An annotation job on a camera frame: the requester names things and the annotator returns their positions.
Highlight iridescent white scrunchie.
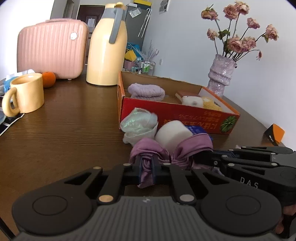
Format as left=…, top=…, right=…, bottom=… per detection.
left=120, top=108, right=159, bottom=146

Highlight orange fruit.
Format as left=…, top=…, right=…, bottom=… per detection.
left=42, top=72, right=56, bottom=88

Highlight brown scouring sponge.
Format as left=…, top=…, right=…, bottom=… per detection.
left=175, top=90, right=200, bottom=103

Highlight white round sponge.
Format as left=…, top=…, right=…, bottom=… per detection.
left=155, top=120, right=193, bottom=154

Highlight yellow ceramic mug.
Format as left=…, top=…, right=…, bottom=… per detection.
left=1, top=73, right=45, bottom=117

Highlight red cardboard box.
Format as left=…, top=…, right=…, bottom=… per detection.
left=117, top=71, right=240, bottom=135

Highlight pink small suitcase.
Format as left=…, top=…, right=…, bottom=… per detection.
left=16, top=19, right=89, bottom=80

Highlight colourful clutter pile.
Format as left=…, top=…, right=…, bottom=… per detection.
left=123, top=42, right=159, bottom=76

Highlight grey refrigerator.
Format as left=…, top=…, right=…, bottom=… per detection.
left=125, top=3, right=151, bottom=49

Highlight lavender folded towel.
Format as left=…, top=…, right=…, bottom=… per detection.
left=127, top=83, right=166, bottom=101

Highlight blue tissue pack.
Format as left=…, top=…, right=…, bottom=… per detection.
left=185, top=125, right=213, bottom=142

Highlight orange black box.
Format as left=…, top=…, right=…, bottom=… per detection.
left=264, top=123, right=285, bottom=146

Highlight dried pink roses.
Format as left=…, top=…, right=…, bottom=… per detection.
left=201, top=1, right=279, bottom=63

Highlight yellow thermos jug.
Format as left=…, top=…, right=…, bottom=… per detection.
left=86, top=2, right=127, bottom=86

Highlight person's right hand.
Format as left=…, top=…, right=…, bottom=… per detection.
left=275, top=204, right=296, bottom=236

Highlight purple glass vase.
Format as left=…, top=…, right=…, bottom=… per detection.
left=207, top=54, right=236, bottom=97

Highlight dark entrance door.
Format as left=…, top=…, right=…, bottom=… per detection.
left=77, top=5, right=105, bottom=34

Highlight white plush toy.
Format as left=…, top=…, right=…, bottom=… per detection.
left=182, top=96, right=204, bottom=108

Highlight purple satin scrunchie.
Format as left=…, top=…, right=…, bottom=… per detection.
left=129, top=133, right=213, bottom=188

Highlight yellow plush toy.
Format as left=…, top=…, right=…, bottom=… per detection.
left=202, top=97, right=223, bottom=111

